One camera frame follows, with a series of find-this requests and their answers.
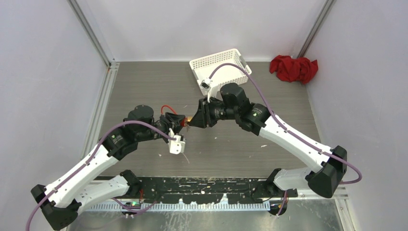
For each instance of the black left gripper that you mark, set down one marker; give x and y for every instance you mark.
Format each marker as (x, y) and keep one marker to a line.
(171, 121)

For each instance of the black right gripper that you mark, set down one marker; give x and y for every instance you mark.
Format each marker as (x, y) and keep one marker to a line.
(203, 114)

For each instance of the red cable padlock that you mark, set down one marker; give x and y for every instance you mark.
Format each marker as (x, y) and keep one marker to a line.
(168, 109)

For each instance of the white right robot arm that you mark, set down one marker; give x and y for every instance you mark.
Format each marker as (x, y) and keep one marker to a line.
(325, 166)

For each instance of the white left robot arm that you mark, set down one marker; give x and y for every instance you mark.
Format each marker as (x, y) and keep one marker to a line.
(62, 201)

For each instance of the white perforated plastic basket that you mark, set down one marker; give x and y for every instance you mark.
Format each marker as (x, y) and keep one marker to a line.
(223, 67)

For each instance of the crumpled red cloth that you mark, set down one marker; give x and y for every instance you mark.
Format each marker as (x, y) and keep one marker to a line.
(289, 69)

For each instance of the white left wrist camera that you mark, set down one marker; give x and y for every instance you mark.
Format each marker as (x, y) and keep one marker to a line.
(176, 143)

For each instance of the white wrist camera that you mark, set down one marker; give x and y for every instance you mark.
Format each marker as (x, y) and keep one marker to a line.
(176, 143)
(208, 88)

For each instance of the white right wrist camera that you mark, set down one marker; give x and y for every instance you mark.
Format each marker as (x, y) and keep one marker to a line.
(208, 88)

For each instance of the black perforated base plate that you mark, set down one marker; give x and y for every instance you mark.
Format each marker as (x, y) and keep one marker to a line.
(169, 190)

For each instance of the aluminium slotted rail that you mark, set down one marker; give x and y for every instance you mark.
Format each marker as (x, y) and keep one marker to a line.
(111, 206)

